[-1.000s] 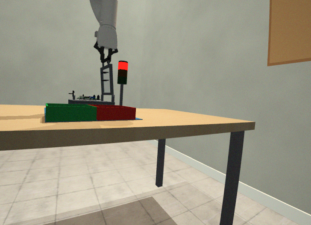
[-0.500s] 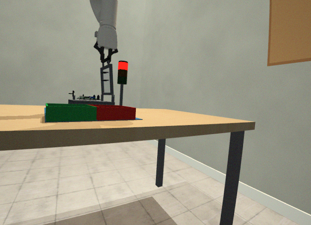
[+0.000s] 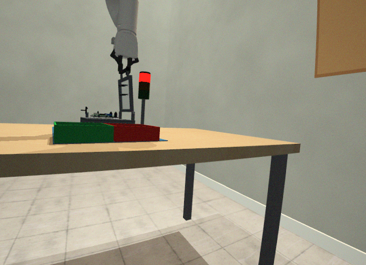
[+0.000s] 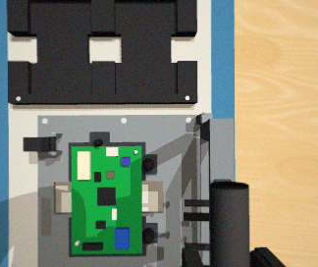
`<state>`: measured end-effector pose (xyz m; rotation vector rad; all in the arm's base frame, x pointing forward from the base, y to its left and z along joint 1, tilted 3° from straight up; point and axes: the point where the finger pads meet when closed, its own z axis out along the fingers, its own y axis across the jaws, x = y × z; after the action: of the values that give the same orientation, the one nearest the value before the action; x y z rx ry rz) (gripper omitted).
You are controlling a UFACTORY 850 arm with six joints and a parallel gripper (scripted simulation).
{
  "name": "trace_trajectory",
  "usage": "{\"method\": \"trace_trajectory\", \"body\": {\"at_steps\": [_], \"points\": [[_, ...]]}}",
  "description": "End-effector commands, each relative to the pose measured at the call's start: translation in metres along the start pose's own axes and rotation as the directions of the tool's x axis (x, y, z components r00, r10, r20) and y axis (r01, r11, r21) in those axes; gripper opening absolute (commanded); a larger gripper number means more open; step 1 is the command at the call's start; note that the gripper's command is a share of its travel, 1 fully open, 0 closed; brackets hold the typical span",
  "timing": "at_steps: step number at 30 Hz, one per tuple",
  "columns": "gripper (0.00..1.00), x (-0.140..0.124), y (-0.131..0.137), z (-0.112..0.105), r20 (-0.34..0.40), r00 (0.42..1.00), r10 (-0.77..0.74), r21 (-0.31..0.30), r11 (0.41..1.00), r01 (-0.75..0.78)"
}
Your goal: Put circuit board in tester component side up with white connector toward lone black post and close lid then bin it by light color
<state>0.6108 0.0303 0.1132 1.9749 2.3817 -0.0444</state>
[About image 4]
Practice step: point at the green circuit board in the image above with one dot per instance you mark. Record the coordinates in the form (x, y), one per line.
(106, 200)

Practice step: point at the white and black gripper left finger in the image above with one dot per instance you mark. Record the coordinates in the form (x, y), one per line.
(191, 258)

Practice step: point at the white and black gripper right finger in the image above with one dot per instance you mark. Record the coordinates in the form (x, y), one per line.
(264, 257)

